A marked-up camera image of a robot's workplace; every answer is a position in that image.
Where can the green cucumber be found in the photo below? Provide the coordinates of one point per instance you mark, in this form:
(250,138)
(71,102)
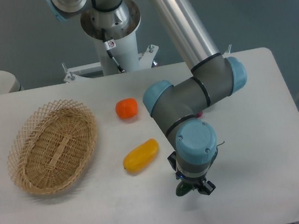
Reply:
(197,169)

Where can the yellow bell pepper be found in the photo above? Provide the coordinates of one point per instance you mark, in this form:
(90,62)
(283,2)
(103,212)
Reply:
(141,156)

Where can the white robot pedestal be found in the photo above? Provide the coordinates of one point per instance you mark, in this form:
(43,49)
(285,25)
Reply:
(115,42)

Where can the red radish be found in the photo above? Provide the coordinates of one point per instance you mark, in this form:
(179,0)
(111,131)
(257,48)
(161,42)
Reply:
(199,114)

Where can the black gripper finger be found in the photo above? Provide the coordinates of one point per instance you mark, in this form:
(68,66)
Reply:
(206,188)

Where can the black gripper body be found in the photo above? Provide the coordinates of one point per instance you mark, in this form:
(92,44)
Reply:
(187,182)

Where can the orange bell pepper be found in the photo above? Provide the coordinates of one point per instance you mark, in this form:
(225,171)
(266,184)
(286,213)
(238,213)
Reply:
(126,108)

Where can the woven wicker basket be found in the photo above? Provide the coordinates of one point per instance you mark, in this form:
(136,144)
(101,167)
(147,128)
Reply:
(53,147)

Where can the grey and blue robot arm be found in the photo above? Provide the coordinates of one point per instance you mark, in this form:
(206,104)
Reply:
(173,107)

